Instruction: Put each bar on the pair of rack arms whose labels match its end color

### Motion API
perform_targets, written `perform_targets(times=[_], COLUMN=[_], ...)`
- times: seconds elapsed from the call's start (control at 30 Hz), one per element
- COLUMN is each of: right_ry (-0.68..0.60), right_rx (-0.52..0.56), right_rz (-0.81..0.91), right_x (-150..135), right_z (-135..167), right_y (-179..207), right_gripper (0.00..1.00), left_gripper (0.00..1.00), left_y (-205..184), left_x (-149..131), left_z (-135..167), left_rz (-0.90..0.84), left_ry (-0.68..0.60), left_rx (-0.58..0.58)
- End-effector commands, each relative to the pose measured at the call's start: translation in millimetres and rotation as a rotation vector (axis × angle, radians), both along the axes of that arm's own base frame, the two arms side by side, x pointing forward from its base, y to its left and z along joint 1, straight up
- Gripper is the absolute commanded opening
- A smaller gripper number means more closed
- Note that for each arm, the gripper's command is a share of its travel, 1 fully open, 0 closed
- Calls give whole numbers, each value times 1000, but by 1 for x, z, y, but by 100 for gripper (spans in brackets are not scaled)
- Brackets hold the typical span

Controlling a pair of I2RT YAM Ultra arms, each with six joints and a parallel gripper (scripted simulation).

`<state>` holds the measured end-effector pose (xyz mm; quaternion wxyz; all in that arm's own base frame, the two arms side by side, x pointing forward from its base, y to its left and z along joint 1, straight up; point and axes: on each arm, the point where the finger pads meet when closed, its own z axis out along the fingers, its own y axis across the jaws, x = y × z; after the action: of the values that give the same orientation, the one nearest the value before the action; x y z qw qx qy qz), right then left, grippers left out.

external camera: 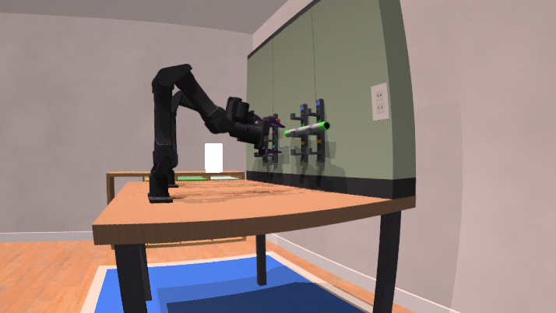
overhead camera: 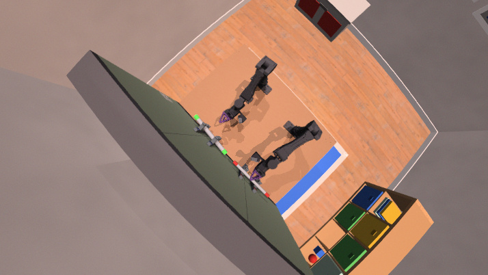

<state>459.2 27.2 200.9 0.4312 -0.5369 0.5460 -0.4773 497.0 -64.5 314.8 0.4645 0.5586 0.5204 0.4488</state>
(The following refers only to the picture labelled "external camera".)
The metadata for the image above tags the white bar with green ends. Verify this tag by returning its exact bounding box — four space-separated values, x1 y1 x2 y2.
285 121 330 137

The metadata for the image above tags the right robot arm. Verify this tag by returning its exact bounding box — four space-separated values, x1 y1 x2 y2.
148 64 257 203

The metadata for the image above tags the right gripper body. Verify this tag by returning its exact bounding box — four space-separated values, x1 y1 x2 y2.
244 116 272 155

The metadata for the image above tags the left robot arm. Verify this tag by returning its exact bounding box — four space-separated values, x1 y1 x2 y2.
166 90 257 188

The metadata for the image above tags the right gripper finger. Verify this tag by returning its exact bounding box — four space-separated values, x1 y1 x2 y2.
263 149 282 155
270 116 285 128

